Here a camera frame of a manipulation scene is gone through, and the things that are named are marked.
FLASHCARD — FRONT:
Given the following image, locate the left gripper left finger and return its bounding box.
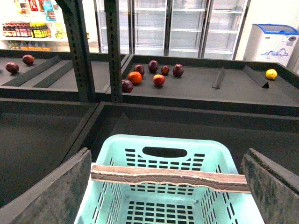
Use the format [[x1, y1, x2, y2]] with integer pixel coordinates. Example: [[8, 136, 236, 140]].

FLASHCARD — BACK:
[[0, 148, 92, 224]]

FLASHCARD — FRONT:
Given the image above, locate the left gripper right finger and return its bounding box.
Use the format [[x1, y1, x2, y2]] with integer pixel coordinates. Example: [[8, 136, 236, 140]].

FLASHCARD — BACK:
[[242, 148, 299, 224]]

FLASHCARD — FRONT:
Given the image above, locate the light green plastic basket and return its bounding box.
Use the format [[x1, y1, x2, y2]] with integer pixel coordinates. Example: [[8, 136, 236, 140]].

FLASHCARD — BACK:
[[75, 134, 263, 224]]

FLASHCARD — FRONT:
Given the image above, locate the dark red apple back right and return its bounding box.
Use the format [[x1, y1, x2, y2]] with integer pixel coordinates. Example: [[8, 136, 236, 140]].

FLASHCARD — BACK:
[[172, 64, 184, 77]]

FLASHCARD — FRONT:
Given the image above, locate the dark red apple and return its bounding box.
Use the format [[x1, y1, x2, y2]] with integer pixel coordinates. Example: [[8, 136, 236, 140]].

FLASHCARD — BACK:
[[172, 64, 184, 77], [148, 60, 159, 73], [134, 64, 145, 77]]

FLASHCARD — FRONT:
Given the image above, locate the dark red apple back left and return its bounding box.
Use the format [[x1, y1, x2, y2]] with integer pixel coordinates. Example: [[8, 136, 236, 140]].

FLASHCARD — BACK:
[[134, 64, 145, 77]]

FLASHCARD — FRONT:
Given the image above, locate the red yellow apple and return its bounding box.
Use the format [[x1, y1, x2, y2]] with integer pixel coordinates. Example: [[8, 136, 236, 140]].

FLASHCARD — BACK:
[[153, 74, 165, 86]]

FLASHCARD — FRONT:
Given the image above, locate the small red apple back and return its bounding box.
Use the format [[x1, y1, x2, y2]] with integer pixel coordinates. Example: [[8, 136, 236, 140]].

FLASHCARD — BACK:
[[161, 65, 170, 76]]

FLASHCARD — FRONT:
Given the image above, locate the dark red apple back middle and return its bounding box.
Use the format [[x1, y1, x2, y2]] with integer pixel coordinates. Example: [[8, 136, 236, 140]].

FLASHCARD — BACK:
[[148, 60, 159, 73]]

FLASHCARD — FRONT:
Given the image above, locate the lower black display tray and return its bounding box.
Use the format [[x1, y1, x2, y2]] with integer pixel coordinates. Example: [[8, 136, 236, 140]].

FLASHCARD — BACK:
[[67, 102, 299, 174]]

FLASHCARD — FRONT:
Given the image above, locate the black display tray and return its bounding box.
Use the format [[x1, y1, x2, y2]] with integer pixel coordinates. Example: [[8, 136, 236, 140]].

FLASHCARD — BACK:
[[67, 102, 299, 174], [121, 55, 299, 117]]

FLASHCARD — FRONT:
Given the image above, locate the lower left display tray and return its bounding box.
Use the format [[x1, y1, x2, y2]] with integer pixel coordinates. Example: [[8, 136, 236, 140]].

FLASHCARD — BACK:
[[0, 98, 97, 207]]

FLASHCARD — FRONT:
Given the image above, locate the upper black display tray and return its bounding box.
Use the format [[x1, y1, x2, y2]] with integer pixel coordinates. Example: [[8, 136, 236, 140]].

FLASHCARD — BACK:
[[121, 55, 299, 117]]

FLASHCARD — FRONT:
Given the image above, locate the black shelf divider right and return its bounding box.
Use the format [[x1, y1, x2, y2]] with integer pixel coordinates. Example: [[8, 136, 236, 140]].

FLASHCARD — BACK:
[[242, 65, 269, 89]]

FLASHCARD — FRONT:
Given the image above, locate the black shelf divider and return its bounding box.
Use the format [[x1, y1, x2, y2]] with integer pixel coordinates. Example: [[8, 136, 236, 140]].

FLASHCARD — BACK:
[[242, 65, 269, 89], [212, 67, 225, 89]]

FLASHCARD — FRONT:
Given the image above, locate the yellow lemon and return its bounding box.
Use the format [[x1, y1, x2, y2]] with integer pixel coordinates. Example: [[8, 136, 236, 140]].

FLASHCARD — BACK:
[[265, 69, 278, 80]]

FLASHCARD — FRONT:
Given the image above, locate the black shelf divider left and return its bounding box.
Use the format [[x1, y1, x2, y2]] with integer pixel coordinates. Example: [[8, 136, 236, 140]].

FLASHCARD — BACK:
[[212, 67, 225, 89]]

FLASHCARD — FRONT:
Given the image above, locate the upper left display tray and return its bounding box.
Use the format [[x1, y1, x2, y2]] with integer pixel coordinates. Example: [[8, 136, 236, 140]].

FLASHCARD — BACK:
[[0, 49, 129, 101]]

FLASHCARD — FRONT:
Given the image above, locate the dark purple fruit front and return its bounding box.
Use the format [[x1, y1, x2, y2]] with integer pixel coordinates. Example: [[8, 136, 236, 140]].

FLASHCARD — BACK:
[[121, 79, 134, 93]]

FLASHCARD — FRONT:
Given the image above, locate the dark red fruit far left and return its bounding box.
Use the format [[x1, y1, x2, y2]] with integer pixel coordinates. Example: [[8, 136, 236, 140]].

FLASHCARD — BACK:
[[5, 62, 19, 74]]

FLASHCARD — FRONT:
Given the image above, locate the dark red fruit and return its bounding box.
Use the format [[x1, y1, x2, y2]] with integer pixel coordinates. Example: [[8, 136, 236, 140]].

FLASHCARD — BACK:
[[5, 62, 19, 74], [22, 54, 35, 66]]

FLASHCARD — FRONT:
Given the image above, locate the dark red fruit upper left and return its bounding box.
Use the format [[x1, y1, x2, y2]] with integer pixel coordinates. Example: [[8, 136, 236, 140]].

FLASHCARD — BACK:
[[22, 54, 35, 66]]

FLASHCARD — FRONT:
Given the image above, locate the white blue chest freezer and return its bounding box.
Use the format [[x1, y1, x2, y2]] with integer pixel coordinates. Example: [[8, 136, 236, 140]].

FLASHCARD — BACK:
[[243, 24, 299, 66]]

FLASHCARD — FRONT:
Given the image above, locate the orange red fruit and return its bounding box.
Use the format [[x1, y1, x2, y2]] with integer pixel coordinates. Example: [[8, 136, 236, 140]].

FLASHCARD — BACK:
[[128, 71, 142, 84]]

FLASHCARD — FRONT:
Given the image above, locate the glass door refrigerator row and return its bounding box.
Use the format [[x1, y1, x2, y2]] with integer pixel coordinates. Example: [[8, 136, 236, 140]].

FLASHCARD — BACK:
[[94, 0, 251, 60]]

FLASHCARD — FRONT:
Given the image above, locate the store shelf with bottles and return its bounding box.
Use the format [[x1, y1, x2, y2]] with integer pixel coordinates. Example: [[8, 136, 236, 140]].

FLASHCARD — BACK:
[[0, 0, 70, 52]]

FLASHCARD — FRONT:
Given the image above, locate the dark metal rack post left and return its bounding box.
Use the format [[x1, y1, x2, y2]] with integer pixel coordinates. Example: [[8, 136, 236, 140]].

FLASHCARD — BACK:
[[57, 0, 95, 102]]

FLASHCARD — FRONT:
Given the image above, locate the dark metal rack post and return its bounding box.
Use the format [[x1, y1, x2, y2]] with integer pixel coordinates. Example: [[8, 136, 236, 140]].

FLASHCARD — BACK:
[[57, 0, 95, 102], [104, 0, 122, 103]]

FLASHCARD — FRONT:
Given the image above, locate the dark metal rack post middle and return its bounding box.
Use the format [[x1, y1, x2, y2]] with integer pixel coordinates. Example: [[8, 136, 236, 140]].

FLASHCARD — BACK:
[[104, 0, 122, 103]]

